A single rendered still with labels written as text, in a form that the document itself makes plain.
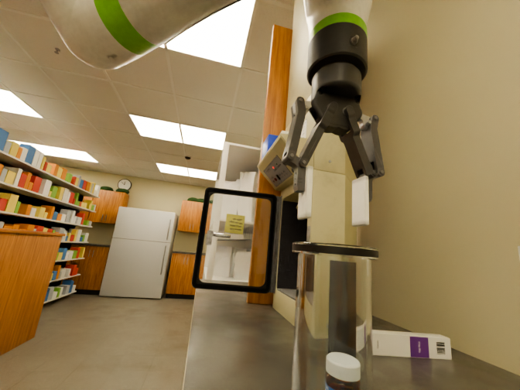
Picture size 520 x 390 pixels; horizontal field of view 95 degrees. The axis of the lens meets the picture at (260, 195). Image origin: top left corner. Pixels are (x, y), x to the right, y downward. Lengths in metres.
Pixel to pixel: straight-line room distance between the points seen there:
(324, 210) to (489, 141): 0.49
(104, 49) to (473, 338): 1.08
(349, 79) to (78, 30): 0.45
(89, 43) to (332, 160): 0.65
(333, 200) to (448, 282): 0.42
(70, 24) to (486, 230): 1.03
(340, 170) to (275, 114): 0.55
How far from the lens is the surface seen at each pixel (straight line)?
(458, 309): 0.94
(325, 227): 0.74
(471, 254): 0.90
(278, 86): 1.33
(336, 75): 0.39
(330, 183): 0.77
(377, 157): 0.40
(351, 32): 0.44
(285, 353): 0.62
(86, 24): 0.57
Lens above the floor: 1.15
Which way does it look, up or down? 13 degrees up
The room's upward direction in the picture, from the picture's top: 5 degrees clockwise
